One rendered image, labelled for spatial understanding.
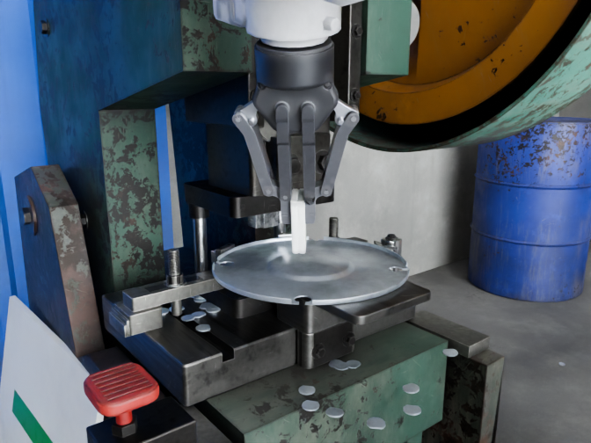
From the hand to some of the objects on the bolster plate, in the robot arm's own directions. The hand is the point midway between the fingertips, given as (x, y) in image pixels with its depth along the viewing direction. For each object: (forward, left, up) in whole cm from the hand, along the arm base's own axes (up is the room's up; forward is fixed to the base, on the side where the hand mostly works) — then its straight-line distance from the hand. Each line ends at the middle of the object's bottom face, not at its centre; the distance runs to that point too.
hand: (298, 221), depth 61 cm
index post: (+7, -31, -19) cm, 37 cm away
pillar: (+30, -9, -16) cm, 35 cm away
